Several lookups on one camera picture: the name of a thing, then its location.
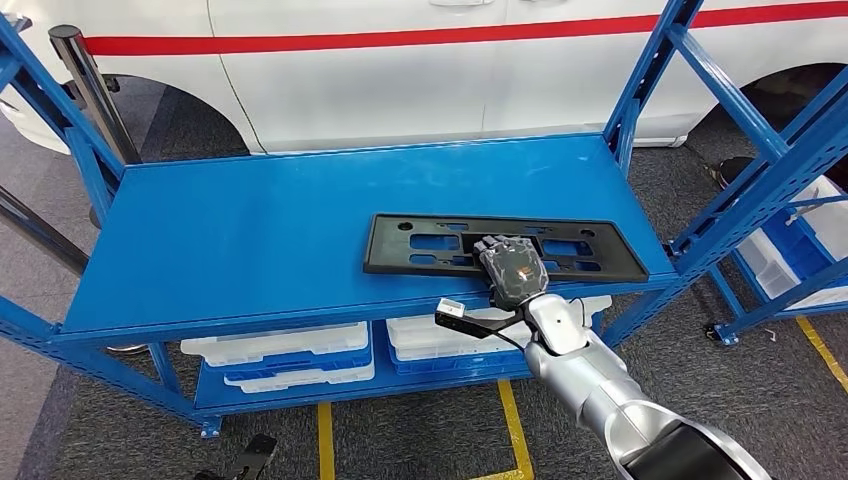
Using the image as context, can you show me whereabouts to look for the black plastic plate frame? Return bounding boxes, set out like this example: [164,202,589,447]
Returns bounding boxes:
[362,213,651,285]

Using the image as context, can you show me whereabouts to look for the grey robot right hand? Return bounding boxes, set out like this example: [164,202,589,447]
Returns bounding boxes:
[473,235,550,313]

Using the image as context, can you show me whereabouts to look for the blue metal shelf rack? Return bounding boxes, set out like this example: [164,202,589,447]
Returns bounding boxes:
[0,0,848,440]

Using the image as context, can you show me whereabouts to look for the white plastic bin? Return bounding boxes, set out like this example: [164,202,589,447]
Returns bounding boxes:
[737,228,848,311]
[788,175,848,263]

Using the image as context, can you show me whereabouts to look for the dark metal bar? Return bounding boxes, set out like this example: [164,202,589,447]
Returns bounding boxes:
[0,185,91,276]

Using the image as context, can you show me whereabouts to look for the black right wrist camera bracket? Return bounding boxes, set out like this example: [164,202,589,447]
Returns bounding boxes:
[435,311,531,342]

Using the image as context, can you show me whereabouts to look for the black left wrist camera bracket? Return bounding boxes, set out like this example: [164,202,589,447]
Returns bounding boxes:
[192,433,280,480]

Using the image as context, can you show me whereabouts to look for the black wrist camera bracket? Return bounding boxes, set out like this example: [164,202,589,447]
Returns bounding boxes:
[192,433,280,480]
[435,311,531,342]

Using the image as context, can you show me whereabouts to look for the clear plastic bin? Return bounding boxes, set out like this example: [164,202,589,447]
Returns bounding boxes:
[386,295,613,363]
[180,321,370,368]
[223,362,376,396]

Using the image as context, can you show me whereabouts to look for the white car with red stripe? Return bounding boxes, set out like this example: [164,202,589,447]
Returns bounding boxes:
[0,0,848,157]

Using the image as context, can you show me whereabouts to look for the yellow floor tape square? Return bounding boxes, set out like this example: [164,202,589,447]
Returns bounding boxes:
[316,379,535,480]

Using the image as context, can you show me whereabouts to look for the blue shelf rack with casters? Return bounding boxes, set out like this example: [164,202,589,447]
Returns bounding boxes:
[705,168,848,347]

